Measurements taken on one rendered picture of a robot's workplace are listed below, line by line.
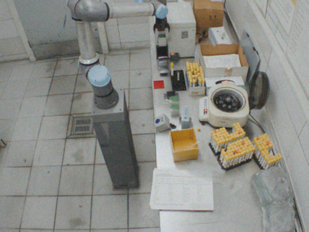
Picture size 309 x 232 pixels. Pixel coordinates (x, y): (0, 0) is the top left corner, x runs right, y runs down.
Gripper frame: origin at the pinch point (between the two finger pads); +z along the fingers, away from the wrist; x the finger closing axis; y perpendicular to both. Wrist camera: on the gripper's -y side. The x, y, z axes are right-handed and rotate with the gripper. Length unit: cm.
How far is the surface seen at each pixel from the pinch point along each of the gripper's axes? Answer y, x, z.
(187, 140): -62, -11, 24
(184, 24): 9.6, -14.9, -3.9
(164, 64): -2.4, -0.6, 20.3
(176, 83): -18.4, -8.0, 22.4
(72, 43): 132, 104, 92
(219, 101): -44, -31, 14
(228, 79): -21.6, -40.6, 17.8
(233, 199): -99, -31, 25
